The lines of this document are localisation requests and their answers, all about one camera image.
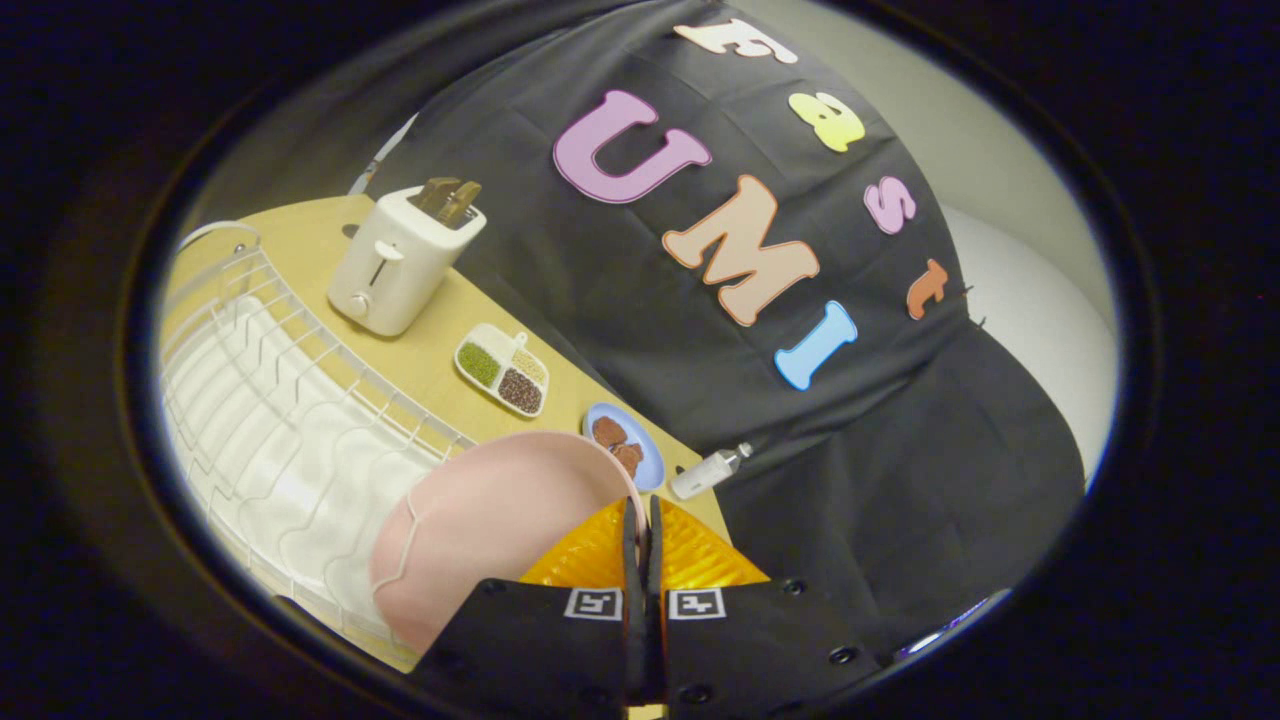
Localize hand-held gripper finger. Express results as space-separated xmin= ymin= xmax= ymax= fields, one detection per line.
xmin=645 ymin=495 xmax=883 ymax=713
xmin=412 ymin=497 xmax=647 ymax=712

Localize pink plate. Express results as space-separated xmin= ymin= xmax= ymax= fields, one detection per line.
xmin=370 ymin=431 xmax=649 ymax=656

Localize white wire dish rack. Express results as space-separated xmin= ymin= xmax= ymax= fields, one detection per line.
xmin=160 ymin=221 xmax=477 ymax=643

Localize blue plate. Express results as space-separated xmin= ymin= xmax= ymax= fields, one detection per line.
xmin=582 ymin=402 xmax=666 ymax=493

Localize white sectioned dish with beans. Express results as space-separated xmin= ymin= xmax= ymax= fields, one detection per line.
xmin=454 ymin=322 xmax=550 ymax=419

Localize small white bottle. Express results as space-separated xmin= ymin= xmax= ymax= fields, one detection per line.
xmin=669 ymin=442 xmax=754 ymax=501

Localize black backdrop cloth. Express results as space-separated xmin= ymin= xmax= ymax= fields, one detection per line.
xmin=365 ymin=0 xmax=1087 ymax=653

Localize white drain tray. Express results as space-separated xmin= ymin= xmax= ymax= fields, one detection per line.
xmin=163 ymin=298 xmax=441 ymax=626

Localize cream toaster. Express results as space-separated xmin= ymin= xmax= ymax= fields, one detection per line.
xmin=327 ymin=185 xmax=488 ymax=338

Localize white cable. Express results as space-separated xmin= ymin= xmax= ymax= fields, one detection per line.
xmin=346 ymin=113 xmax=419 ymax=197

